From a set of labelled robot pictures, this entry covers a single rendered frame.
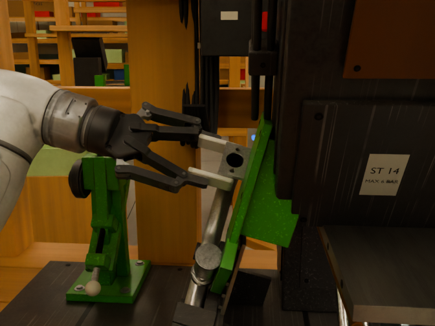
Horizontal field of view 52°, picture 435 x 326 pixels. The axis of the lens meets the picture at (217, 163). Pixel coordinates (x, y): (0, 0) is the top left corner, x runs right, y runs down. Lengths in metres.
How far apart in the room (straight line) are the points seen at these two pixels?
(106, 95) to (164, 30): 0.23
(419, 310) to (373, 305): 0.04
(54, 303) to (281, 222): 0.49
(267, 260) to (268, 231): 0.46
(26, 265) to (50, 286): 0.17
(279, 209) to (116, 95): 0.58
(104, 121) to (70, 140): 0.06
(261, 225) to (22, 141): 0.36
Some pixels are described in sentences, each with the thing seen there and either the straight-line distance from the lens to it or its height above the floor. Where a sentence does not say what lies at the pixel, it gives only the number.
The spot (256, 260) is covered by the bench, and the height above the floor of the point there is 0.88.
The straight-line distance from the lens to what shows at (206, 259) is 0.63.
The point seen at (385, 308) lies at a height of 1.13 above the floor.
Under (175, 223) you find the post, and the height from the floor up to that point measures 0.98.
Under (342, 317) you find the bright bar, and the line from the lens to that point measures 0.61.
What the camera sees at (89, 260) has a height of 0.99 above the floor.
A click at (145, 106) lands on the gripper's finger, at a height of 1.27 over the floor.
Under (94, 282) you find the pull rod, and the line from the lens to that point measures 0.85.
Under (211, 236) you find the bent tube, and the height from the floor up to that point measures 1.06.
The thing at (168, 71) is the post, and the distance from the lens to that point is 0.95.
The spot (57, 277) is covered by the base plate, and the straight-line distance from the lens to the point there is 1.02.
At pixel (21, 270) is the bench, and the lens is 1.12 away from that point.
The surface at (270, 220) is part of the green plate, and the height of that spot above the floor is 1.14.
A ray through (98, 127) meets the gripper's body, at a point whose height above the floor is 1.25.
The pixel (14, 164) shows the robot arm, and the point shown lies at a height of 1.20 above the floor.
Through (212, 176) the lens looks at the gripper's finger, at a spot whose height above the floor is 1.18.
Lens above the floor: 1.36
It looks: 14 degrees down
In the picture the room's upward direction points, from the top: straight up
